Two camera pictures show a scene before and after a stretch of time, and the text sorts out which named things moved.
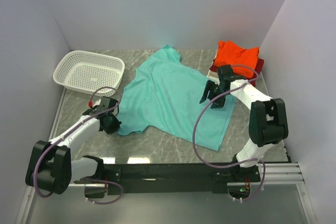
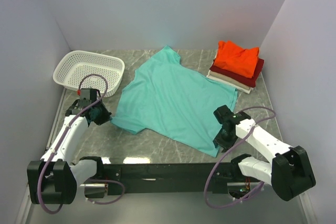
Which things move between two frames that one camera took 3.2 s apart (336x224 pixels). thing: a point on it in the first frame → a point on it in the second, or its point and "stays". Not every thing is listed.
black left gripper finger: [108, 130] → [100, 120]
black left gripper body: [111, 115] → [95, 107]
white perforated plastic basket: [90, 72] stays
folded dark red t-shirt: [260, 64] stays
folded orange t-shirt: [230, 53] stays
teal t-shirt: [160, 98] stays
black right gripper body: [214, 89] → [223, 135]
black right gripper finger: [219, 103] → [227, 144]
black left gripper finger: [115, 124] → [103, 114]
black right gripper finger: [209, 84] → [217, 143]
